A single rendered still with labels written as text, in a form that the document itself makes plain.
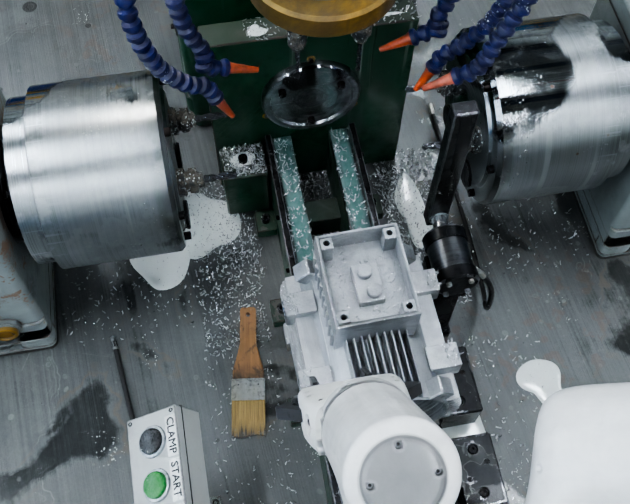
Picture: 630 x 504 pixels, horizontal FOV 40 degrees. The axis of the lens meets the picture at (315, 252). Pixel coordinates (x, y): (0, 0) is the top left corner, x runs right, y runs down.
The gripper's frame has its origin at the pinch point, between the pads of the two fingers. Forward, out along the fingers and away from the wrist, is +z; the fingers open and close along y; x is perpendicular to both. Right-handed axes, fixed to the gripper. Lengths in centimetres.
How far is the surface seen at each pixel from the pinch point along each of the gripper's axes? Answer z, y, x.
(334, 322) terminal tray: 7.3, 1.1, 6.0
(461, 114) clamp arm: 7.3, 18.9, 26.9
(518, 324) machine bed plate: 41, 33, -4
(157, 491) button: 6.6, -21.1, -9.1
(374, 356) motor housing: 8.5, 5.2, 1.2
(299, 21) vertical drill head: 5.4, 2.1, 39.2
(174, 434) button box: 9.0, -18.5, -3.7
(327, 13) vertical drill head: 4.7, 5.1, 39.5
